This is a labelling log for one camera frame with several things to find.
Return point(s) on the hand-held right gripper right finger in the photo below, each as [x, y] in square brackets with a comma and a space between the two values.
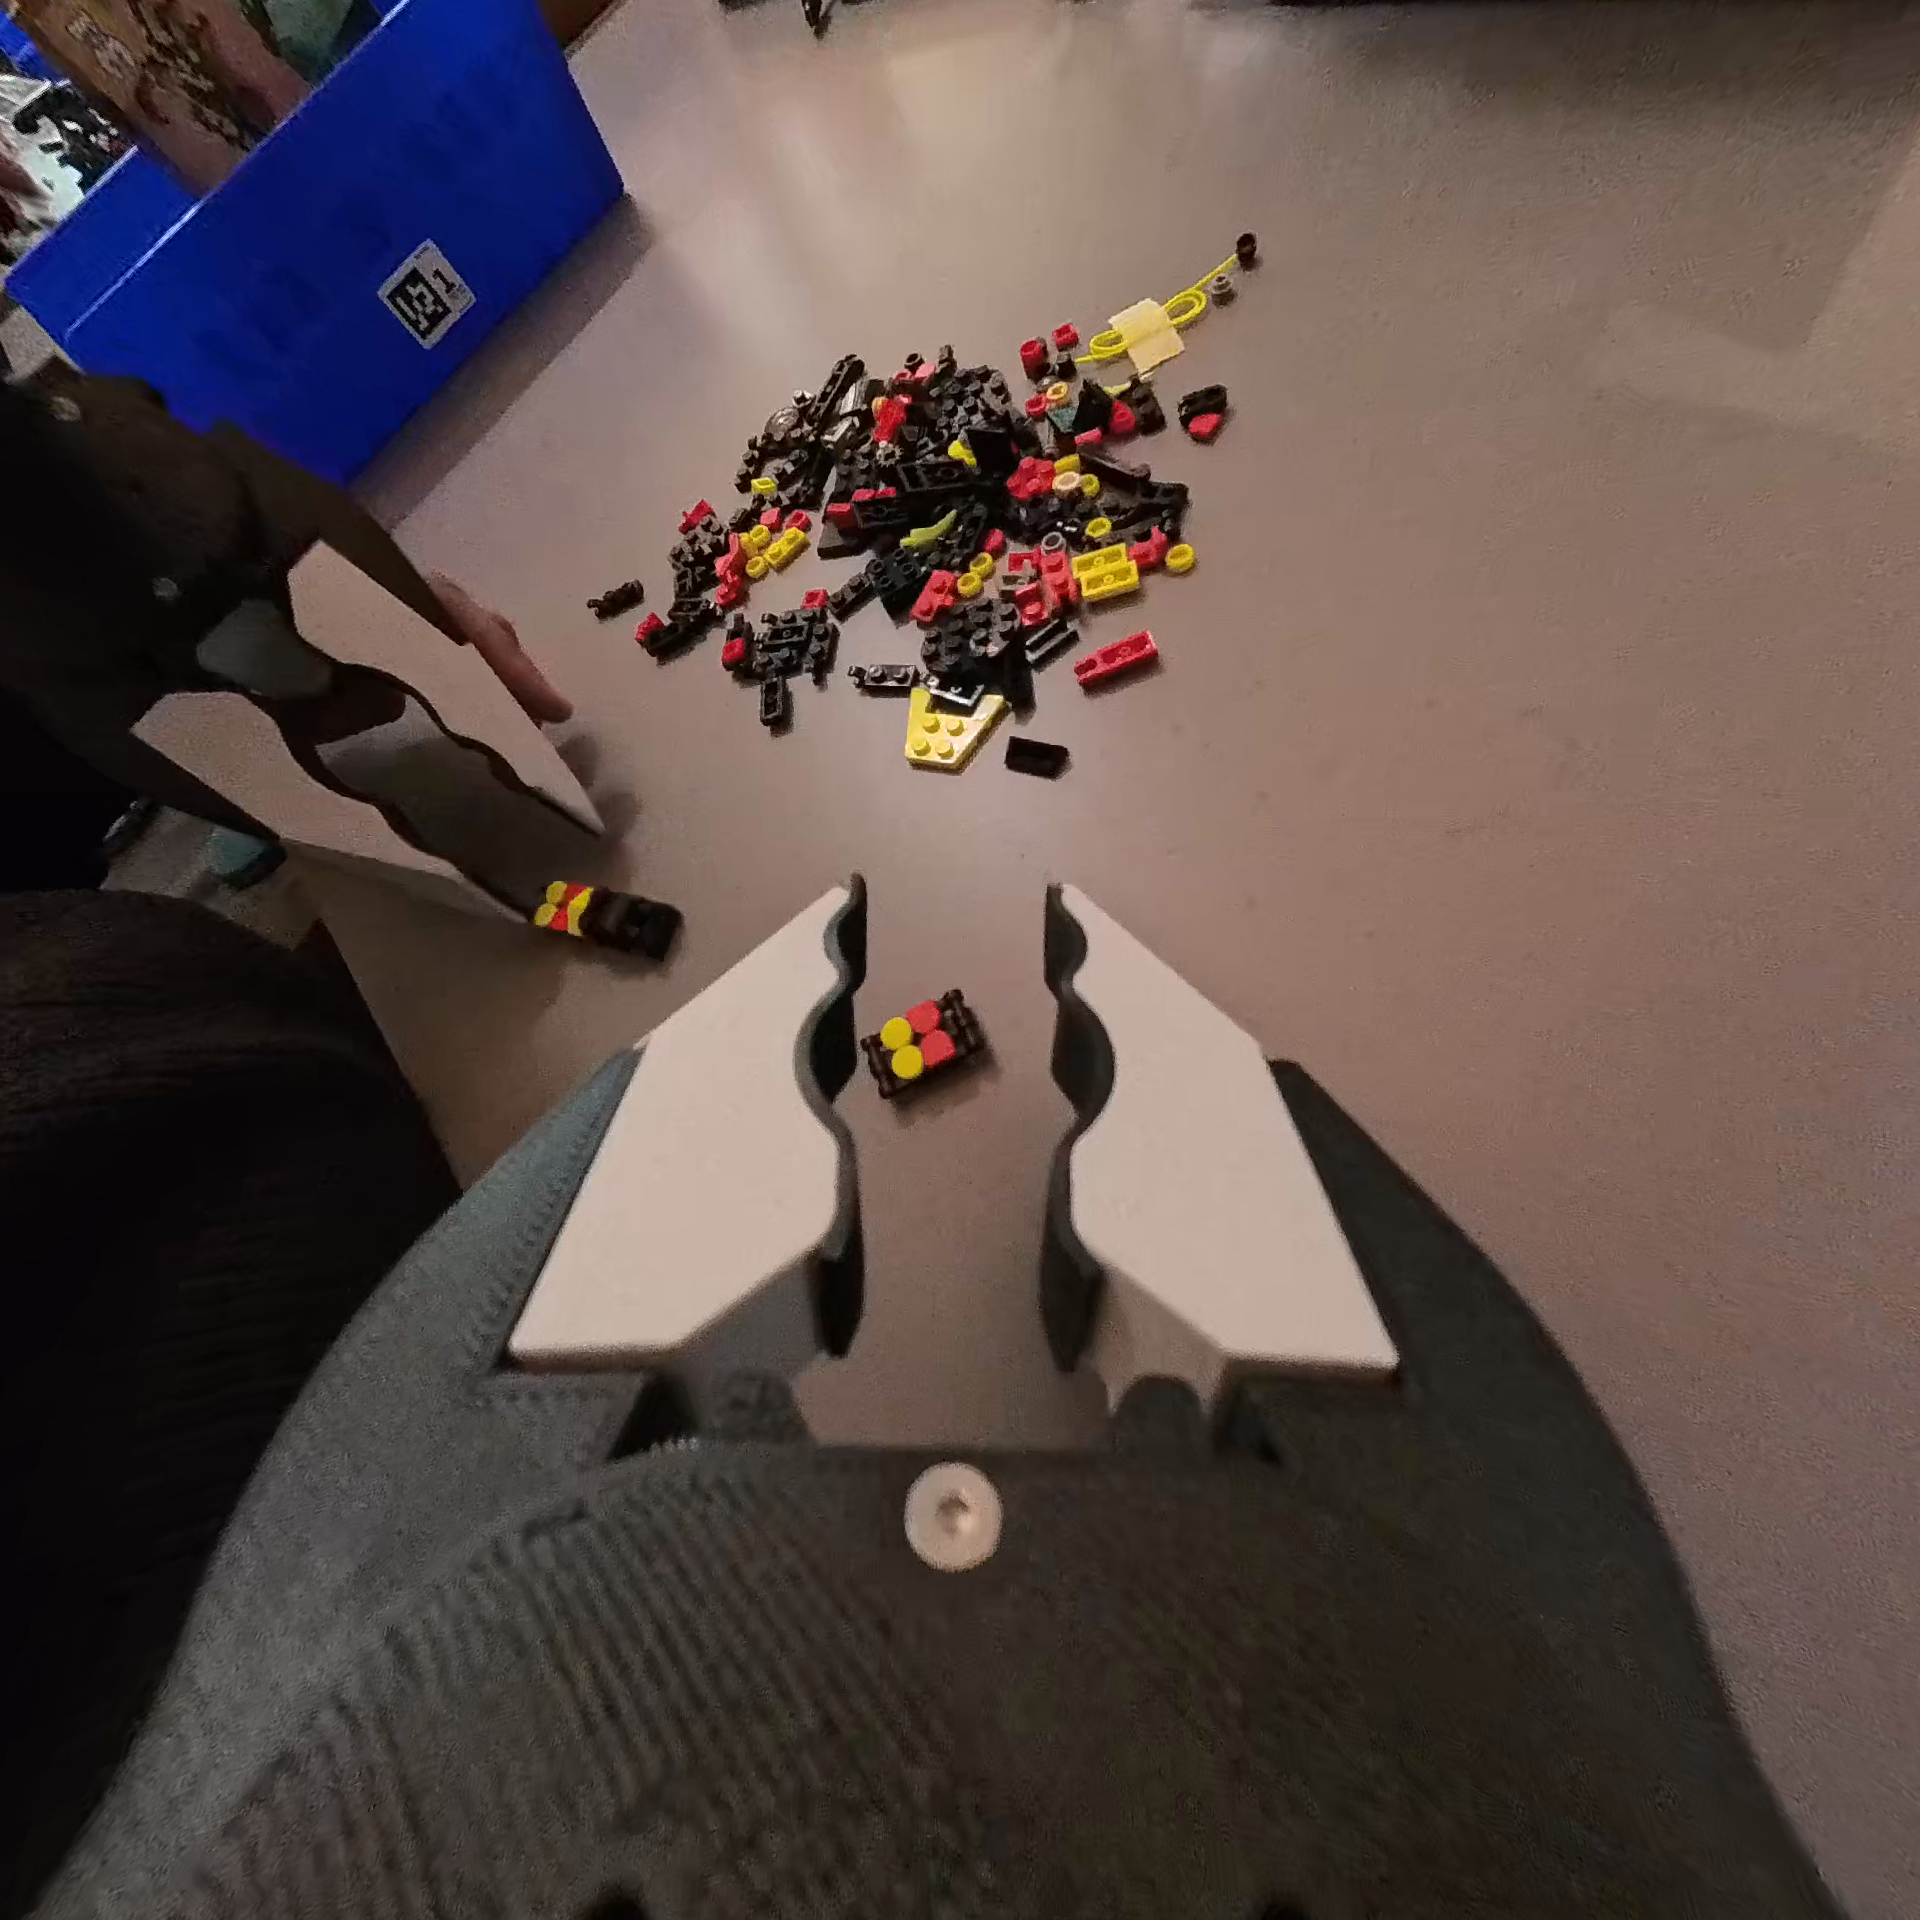
[1227, 1201]

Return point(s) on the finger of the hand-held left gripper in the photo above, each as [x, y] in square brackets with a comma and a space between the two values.
[388, 632]
[257, 767]

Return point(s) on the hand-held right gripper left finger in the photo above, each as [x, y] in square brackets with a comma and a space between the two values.
[690, 1186]

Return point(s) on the short black lego assembly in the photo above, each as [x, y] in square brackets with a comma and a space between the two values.
[922, 1047]

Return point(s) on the long black lego assembly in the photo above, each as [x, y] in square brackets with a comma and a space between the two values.
[616, 918]

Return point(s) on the pile of lego pieces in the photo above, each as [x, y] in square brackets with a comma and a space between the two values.
[961, 632]

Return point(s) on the printed cardboard lego box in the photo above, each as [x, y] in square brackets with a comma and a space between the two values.
[194, 77]

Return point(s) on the person's left hand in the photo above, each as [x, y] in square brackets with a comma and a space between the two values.
[505, 656]

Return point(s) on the teal round object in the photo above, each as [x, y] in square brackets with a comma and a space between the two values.
[242, 856]

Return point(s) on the blue plastic bin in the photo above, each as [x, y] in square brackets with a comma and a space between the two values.
[301, 270]

